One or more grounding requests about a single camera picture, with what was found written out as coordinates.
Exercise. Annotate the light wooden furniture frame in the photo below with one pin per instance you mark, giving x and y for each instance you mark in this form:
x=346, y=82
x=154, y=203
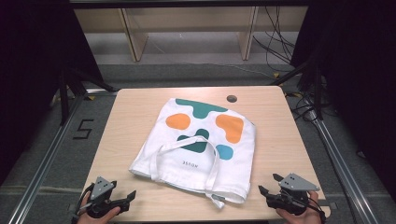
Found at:
x=137, y=37

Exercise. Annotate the person's left hand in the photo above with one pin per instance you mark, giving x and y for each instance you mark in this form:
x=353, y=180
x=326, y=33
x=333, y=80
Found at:
x=93, y=219

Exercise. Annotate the black tripod stand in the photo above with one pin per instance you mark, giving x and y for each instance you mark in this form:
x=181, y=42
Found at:
x=311, y=84
x=74, y=90

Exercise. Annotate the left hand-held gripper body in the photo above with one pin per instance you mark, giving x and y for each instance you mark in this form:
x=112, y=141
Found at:
x=101, y=194

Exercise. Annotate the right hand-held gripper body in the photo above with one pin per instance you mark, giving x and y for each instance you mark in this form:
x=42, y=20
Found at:
x=292, y=193

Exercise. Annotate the black curtain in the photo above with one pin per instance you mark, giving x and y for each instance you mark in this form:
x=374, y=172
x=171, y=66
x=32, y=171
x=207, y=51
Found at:
x=31, y=77
x=358, y=77

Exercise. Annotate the person's right hand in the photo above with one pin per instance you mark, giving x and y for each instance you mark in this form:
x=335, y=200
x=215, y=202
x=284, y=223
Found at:
x=299, y=217

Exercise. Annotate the white tote bag coloured blobs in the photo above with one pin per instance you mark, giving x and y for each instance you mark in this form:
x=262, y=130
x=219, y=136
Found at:
x=190, y=168

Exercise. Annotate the round dark table grommet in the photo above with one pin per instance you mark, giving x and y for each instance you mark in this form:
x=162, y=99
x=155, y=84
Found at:
x=231, y=99

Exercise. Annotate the aluminium floor rail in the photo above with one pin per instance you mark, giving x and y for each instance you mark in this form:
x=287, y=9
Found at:
x=339, y=168
x=46, y=161

